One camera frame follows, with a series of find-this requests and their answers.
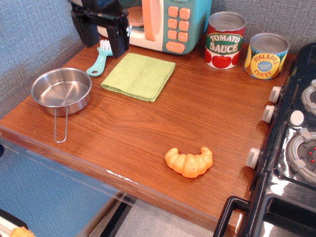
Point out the tomato sauce can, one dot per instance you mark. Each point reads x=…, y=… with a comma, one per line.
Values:
x=224, y=38

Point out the pineapple slices can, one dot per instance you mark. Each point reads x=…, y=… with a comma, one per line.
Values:
x=266, y=55

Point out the orange object bottom left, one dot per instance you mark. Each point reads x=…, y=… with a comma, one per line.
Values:
x=21, y=232

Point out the teal toy microwave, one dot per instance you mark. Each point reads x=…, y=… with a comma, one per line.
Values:
x=171, y=26

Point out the green towel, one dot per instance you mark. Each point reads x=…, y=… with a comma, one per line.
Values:
x=138, y=76

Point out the teal brush white bristles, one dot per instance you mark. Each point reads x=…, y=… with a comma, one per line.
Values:
x=104, y=51

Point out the steel pan with wire handle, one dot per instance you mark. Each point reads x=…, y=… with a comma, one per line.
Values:
x=62, y=92

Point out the black toy stove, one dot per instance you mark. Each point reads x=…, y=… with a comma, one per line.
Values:
x=283, y=189

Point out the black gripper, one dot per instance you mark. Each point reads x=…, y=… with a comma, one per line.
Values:
x=110, y=14

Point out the orange plastic croissant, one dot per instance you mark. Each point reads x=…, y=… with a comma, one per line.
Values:
x=189, y=165

